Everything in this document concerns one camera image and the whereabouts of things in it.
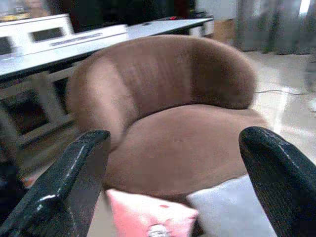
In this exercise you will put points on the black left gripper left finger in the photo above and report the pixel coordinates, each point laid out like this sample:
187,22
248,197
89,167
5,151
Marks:
61,177

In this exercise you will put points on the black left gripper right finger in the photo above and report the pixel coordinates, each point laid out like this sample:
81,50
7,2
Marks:
284,177

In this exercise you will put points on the grey pillow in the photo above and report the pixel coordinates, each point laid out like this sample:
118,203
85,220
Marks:
222,212

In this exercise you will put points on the pink pillow with cartoon print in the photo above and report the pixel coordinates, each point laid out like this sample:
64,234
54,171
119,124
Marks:
138,214

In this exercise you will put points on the brown velvet round sofa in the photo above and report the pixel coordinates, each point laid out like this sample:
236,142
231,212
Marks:
172,138

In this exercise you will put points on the black bag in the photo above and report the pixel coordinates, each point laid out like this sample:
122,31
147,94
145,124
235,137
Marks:
10,187

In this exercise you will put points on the white tv cabinet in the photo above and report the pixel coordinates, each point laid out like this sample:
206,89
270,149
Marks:
74,42

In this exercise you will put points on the grey green curtain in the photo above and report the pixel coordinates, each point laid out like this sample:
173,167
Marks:
276,24

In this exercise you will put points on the brown cardboard box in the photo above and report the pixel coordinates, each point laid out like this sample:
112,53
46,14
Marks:
223,30

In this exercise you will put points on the black television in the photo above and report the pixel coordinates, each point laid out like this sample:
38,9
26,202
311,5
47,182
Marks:
118,12

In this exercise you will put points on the small red object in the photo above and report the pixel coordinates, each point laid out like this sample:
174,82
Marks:
172,17

